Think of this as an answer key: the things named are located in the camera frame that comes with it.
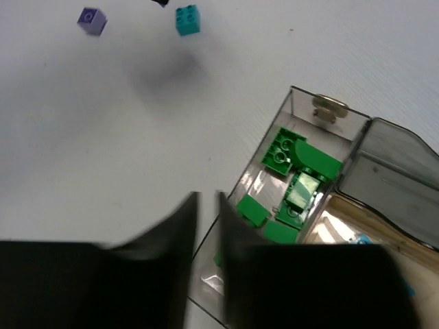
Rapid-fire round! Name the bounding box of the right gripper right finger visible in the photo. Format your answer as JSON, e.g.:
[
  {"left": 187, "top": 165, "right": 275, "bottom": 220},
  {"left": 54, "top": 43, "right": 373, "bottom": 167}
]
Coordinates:
[{"left": 217, "top": 193, "right": 417, "bottom": 328}]

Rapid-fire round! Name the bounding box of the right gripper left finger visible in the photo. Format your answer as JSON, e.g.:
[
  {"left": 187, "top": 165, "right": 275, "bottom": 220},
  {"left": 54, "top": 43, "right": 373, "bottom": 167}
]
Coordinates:
[{"left": 1, "top": 192, "right": 199, "bottom": 328}]

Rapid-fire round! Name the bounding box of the green brick lego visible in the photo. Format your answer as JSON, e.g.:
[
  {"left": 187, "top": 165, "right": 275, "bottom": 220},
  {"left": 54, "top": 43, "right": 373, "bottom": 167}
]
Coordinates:
[
  {"left": 261, "top": 127, "right": 307, "bottom": 176},
  {"left": 263, "top": 221, "right": 299, "bottom": 244}
]

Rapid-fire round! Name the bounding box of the green long lego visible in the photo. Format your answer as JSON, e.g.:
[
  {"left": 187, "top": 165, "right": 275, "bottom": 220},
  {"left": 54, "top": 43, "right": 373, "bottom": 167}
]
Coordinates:
[{"left": 275, "top": 202, "right": 303, "bottom": 230}]

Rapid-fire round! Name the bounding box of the green square lego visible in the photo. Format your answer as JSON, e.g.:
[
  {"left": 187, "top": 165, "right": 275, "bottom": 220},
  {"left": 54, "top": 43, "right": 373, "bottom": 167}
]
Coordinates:
[
  {"left": 286, "top": 173, "right": 320, "bottom": 213},
  {"left": 290, "top": 139, "right": 342, "bottom": 180},
  {"left": 236, "top": 195, "right": 270, "bottom": 228}
]

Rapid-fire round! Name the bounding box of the green square lego top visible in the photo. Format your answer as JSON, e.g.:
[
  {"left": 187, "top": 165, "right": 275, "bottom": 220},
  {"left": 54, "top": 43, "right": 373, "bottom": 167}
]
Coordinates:
[{"left": 290, "top": 139, "right": 342, "bottom": 180}]

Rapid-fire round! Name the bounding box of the purple square lego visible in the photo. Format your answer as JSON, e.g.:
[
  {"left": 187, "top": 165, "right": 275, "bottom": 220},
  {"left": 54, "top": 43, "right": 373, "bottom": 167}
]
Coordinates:
[{"left": 77, "top": 8, "right": 107, "bottom": 36}]

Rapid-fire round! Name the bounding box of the cyan small lego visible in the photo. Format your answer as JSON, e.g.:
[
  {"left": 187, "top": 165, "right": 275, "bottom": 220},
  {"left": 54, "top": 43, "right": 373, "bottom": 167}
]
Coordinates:
[{"left": 175, "top": 5, "right": 201, "bottom": 36}]

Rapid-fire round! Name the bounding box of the cyan long lego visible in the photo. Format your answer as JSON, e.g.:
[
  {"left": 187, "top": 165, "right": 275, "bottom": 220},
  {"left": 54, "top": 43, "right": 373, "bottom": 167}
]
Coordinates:
[{"left": 348, "top": 233, "right": 416, "bottom": 297}]

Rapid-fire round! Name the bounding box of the clear narrow container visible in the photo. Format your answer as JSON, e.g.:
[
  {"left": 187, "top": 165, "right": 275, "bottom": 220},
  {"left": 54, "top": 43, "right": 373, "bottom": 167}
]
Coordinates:
[{"left": 189, "top": 86, "right": 369, "bottom": 326}]

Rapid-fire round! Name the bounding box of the clear brown tinted container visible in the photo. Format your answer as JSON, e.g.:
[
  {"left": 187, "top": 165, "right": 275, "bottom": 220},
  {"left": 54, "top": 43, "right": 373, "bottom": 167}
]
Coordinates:
[{"left": 300, "top": 118, "right": 438, "bottom": 304}]

